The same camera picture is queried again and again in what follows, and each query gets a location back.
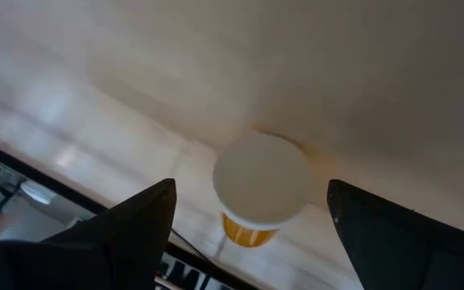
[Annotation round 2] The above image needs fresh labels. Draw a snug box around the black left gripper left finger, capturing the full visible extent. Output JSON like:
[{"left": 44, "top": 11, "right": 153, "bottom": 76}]
[{"left": 0, "top": 178, "right": 177, "bottom": 290}]

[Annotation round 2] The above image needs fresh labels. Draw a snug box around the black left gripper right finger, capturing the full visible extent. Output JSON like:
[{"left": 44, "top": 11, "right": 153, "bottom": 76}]
[{"left": 326, "top": 179, "right": 464, "bottom": 290}]

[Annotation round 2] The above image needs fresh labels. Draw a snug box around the orange pill bottle white cap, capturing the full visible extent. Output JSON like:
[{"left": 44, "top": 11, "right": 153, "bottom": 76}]
[{"left": 212, "top": 130, "right": 313, "bottom": 248}]

